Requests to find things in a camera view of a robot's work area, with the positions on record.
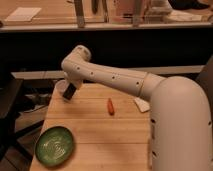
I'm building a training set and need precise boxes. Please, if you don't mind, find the black chair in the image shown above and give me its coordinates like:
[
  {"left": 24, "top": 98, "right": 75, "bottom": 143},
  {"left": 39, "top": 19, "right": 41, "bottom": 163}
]
[{"left": 0, "top": 73, "right": 44, "bottom": 161}]

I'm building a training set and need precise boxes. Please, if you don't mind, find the orange carrot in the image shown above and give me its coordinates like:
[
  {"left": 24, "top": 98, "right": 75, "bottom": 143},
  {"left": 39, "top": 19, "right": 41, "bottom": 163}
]
[{"left": 107, "top": 98, "right": 115, "bottom": 115}]

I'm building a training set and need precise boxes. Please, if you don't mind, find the green ceramic plate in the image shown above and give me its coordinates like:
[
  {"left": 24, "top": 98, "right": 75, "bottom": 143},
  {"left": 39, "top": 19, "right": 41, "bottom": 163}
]
[{"left": 35, "top": 126, "right": 75, "bottom": 167}]

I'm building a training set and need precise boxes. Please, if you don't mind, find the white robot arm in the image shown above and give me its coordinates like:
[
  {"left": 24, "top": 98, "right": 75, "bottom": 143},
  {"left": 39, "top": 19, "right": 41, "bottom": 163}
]
[{"left": 61, "top": 45, "right": 213, "bottom": 171}]

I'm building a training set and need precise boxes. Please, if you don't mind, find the white eraser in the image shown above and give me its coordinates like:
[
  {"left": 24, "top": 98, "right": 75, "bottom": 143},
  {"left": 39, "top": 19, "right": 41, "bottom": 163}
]
[{"left": 134, "top": 98, "right": 150, "bottom": 113}]

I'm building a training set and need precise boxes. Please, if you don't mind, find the white paper sheet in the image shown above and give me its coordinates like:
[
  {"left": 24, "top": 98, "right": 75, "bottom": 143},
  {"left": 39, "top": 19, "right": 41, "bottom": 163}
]
[{"left": 6, "top": 7, "right": 41, "bottom": 22}]

